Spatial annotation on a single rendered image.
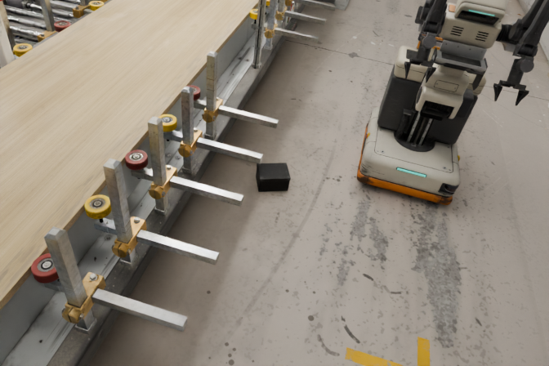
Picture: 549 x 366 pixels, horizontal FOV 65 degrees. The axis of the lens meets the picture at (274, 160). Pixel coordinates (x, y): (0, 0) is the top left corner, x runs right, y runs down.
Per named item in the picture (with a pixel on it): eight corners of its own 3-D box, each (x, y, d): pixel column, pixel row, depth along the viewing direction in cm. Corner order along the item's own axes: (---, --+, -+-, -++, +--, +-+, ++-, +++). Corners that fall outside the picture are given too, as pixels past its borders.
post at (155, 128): (169, 215, 171) (162, 117, 139) (165, 221, 168) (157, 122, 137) (161, 212, 171) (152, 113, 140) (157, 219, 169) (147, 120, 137)
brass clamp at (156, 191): (179, 177, 166) (178, 167, 163) (162, 201, 156) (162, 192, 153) (163, 173, 167) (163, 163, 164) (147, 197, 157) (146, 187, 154)
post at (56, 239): (97, 328, 133) (65, 228, 102) (90, 338, 130) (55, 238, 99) (87, 324, 133) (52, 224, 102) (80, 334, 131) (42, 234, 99)
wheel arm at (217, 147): (261, 160, 179) (263, 153, 176) (259, 166, 176) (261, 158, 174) (165, 135, 185) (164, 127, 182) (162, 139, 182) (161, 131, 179)
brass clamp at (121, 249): (148, 229, 150) (147, 220, 146) (128, 260, 140) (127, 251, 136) (131, 225, 150) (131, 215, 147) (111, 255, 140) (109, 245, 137)
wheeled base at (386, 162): (364, 128, 340) (372, 101, 323) (446, 149, 331) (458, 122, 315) (354, 184, 289) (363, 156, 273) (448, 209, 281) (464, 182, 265)
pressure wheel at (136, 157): (126, 185, 162) (122, 162, 154) (129, 171, 167) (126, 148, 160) (148, 185, 163) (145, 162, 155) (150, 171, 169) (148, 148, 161)
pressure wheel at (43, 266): (60, 301, 124) (51, 278, 117) (34, 294, 125) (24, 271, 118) (75, 278, 130) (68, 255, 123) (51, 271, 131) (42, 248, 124)
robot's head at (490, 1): (457, -6, 220) (467, -22, 205) (499, 2, 217) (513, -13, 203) (451, 20, 218) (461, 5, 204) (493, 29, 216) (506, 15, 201)
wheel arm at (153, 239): (218, 259, 144) (219, 251, 141) (215, 267, 141) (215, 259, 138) (100, 223, 149) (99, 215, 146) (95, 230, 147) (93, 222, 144)
